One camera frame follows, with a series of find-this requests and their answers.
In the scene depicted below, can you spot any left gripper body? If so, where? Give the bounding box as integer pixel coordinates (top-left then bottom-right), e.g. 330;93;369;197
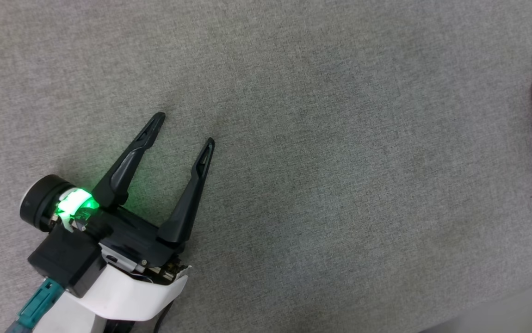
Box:
19;174;192;333

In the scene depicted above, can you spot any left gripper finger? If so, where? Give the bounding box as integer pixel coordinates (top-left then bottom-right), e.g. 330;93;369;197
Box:
156;137;216;247
91;112;167;210

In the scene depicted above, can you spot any grey fabric sofa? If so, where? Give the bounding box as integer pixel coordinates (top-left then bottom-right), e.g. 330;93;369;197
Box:
0;0;532;333

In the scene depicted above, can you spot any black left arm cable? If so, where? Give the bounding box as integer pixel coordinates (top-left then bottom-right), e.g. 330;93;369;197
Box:
153;301;174;333

